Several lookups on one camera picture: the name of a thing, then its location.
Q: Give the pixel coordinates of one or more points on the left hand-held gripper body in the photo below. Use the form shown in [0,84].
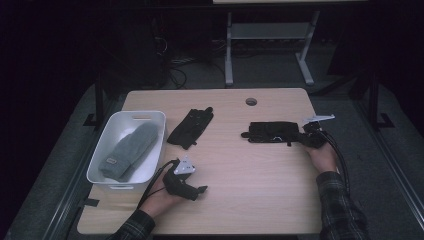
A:
[178,185]

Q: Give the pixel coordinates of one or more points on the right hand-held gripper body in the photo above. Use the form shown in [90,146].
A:
[315,136]

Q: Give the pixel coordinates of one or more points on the black glove with fingers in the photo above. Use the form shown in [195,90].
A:
[271,131]

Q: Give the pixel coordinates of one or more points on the white plastic bin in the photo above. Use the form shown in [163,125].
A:
[151,150]

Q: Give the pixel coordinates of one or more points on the grey mitten with label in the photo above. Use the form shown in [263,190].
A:
[131,150]

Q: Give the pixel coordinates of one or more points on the person's right hand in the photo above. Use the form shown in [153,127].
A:
[324,158]

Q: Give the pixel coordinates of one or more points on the person's left hand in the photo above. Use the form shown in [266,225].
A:
[158,200]

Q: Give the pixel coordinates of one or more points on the black tape strip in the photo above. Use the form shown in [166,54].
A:
[91,202]

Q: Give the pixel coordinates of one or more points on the grey metal stand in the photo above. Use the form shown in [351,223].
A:
[270,30]

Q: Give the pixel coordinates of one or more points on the black frame post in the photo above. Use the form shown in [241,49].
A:
[375,100]
[99,100]

